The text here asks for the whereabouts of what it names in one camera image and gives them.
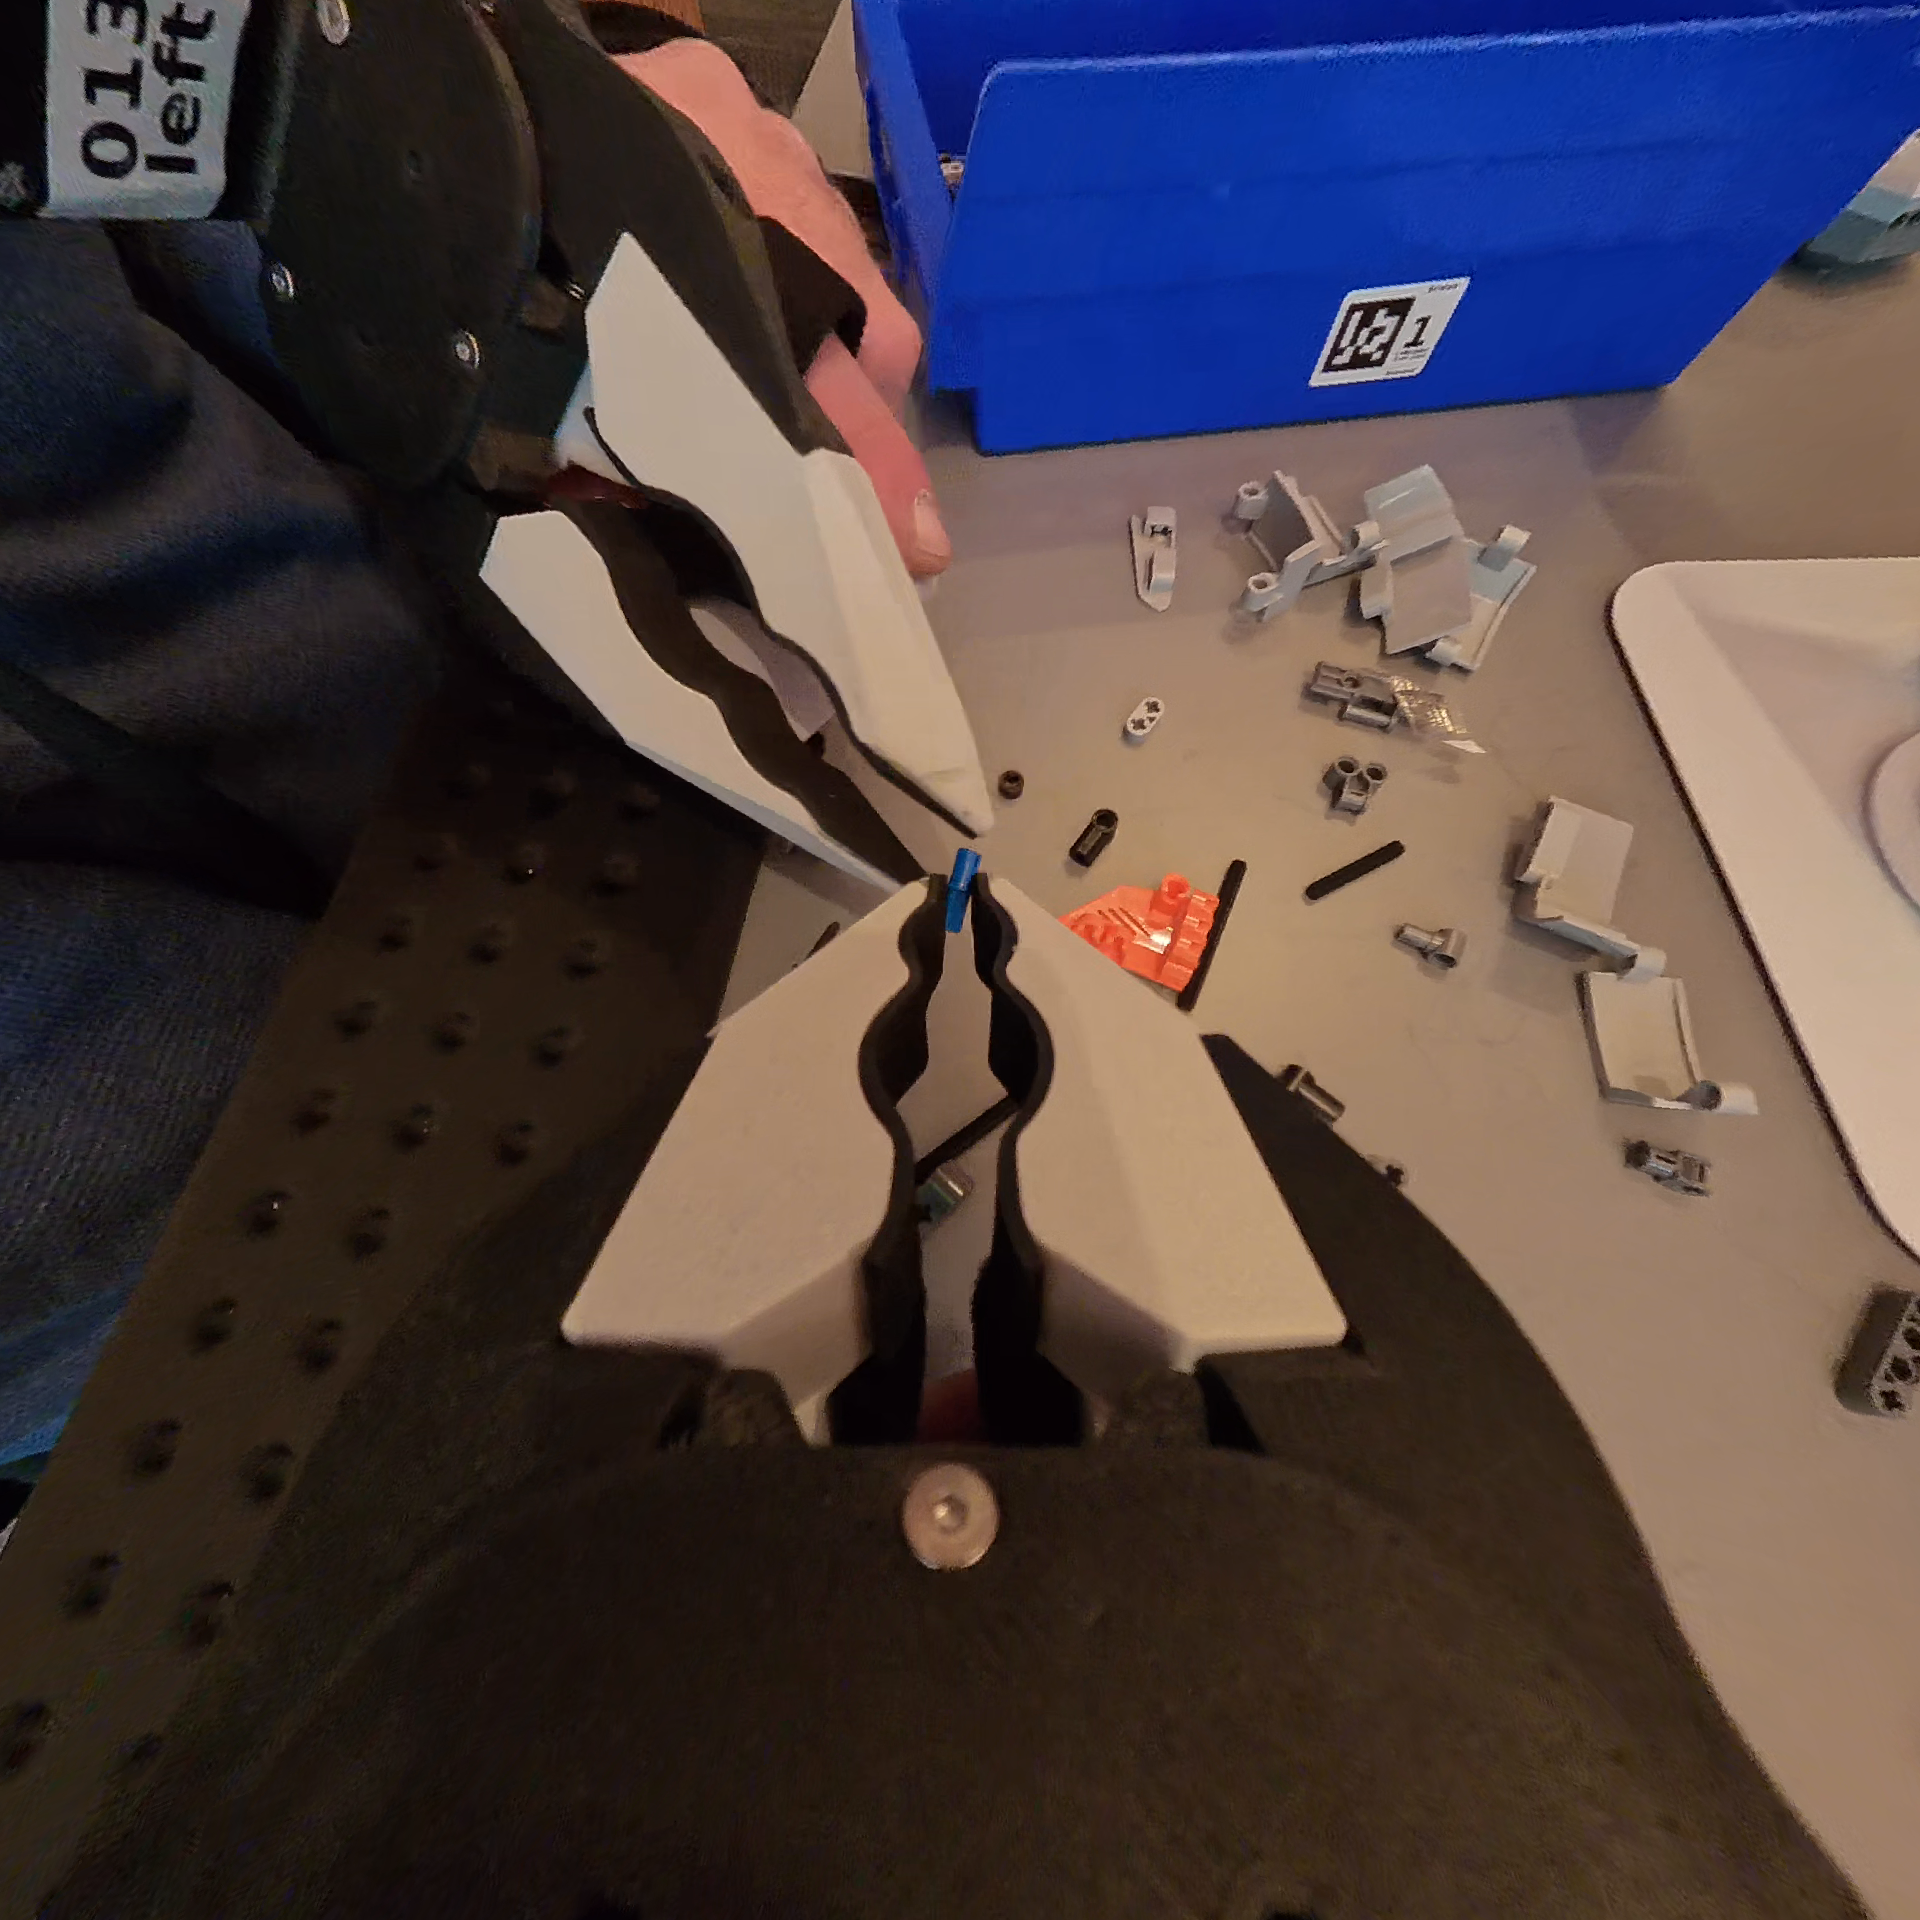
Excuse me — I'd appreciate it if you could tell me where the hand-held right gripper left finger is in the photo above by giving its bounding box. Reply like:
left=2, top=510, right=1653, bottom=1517
left=563, top=873, right=953, bottom=1445

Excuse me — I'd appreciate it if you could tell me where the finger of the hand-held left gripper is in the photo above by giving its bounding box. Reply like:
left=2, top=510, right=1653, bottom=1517
left=556, top=232, right=997, bottom=840
left=479, top=510, right=918, bottom=891

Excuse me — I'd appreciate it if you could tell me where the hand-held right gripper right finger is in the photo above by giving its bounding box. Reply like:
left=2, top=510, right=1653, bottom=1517
left=967, top=873, right=1347, bottom=1445

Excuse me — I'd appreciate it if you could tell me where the blue tagged plastic bin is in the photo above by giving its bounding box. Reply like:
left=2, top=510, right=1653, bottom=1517
left=853, top=0, right=1920, bottom=458

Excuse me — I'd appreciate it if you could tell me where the person's left hand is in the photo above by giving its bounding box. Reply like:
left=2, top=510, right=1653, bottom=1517
left=613, top=32, right=956, bottom=582

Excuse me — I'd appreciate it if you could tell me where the long black axle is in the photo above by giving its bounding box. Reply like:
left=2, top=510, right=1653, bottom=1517
left=914, top=1102, right=1014, bottom=1180

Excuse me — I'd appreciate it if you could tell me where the large orange wedge panel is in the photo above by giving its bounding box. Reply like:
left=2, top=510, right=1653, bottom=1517
left=1061, top=877, right=1220, bottom=987

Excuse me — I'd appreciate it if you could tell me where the blue denim trouser leg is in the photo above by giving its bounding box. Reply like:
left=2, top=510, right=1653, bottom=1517
left=0, top=225, right=453, bottom=1472

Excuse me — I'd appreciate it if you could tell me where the light grey curved panel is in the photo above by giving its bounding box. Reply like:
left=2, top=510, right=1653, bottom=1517
left=1578, top=972, right=1761, bottom=1115

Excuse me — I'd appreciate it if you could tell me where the light grey box panel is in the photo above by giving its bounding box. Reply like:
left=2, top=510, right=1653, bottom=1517
left=1507, top=797, right=1667, bottom=986

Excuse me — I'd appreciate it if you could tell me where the small clear plastic bag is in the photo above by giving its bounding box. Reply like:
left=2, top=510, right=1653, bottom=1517
left=1387, top=675, right=1491, bottom=757

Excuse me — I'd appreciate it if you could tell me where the pile of light grey panels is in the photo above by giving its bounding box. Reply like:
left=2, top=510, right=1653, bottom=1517
left=1230, top=464, right=1535, bottom=673

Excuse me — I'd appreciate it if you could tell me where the dark grey short beam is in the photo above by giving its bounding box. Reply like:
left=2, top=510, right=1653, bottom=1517
left=1833, top=1288, right=1920, bottom=1416

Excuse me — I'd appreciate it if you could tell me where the grey block piece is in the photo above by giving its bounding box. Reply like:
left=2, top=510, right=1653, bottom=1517
left=1793, top=158, right=1920, bottom=272

